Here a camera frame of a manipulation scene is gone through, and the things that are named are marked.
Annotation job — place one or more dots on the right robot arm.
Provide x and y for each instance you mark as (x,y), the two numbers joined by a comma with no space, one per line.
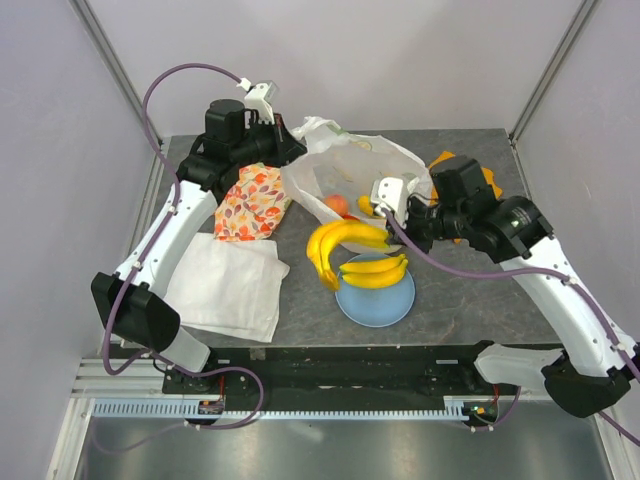
(596,362)

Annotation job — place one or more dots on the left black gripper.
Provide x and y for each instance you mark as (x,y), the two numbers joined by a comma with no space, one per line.
(286,147)

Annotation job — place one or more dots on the large yellow banana bunch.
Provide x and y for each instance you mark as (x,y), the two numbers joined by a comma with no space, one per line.
(326,238)

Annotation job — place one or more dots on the blue plate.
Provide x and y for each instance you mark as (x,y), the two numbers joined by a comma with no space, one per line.
(377,308)

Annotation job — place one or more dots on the aluminium frame post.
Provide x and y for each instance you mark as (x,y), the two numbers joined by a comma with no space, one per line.
(106,51)
(569,39)

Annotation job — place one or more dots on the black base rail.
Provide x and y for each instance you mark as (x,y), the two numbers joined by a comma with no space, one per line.
(340,378)

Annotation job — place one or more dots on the light blue cable duct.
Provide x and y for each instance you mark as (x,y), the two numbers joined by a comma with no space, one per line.
(194,409)

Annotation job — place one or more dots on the right aluminium frame post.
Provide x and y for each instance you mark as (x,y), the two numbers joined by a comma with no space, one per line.
(569,39)

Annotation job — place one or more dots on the left aluminium frame post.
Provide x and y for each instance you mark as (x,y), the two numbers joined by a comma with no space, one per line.
(106,51)

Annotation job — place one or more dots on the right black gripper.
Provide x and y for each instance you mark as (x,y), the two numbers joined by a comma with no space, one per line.
(413,203)

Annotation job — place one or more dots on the white plastic bag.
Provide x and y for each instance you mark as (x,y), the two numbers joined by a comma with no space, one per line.
(338,162)

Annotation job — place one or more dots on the white cloth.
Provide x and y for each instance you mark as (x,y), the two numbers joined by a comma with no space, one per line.
(229,288)

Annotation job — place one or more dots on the peach fake fruit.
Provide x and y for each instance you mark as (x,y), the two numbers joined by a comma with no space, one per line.
(338,204)

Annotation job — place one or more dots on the small yellow banana bunch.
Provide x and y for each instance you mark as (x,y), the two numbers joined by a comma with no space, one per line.
(375,274)

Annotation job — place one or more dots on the floral patterned cloth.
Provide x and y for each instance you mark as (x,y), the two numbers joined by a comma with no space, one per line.
(254,207)

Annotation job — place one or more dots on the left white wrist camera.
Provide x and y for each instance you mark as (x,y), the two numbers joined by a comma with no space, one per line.
(258,97)

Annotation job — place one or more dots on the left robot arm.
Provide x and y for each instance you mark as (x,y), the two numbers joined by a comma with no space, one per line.
(130,302)

